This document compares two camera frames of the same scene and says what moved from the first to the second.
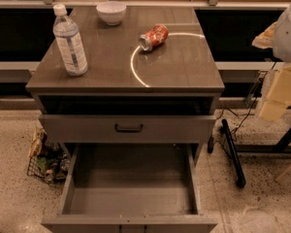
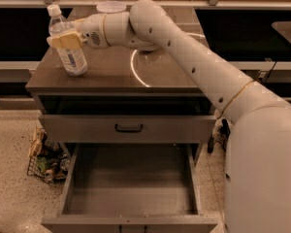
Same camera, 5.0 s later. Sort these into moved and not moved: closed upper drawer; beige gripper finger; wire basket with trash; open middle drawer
Moved: beige gripper finger
Not moved: closed upper drawer; open middle drawer; wire basket with trash
